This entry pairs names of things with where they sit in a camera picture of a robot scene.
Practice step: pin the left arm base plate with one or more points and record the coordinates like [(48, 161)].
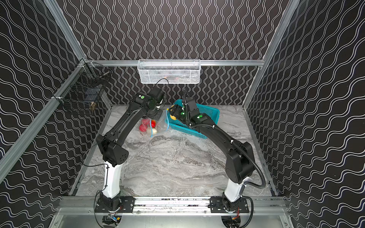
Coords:
[(117, 204)]

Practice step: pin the dark red apple toy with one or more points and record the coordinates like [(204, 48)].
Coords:
[(143, 127)]

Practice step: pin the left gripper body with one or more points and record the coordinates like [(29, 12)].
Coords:
[(155, 114)]

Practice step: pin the clear zip top bag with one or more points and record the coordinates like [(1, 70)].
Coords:
[(151, 128)]

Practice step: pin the aluminium front rail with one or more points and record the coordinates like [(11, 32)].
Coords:
[(171, 212)]

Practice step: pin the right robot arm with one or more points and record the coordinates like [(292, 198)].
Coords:
[(240, 167)]

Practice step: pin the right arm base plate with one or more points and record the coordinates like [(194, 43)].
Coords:
[(222, 204)]

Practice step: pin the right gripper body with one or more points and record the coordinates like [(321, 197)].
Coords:
[(174, 112)]

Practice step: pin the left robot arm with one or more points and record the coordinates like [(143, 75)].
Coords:
[(111, 144)]

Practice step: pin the clear wall basket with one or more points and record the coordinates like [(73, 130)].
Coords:
[(172, 71)]

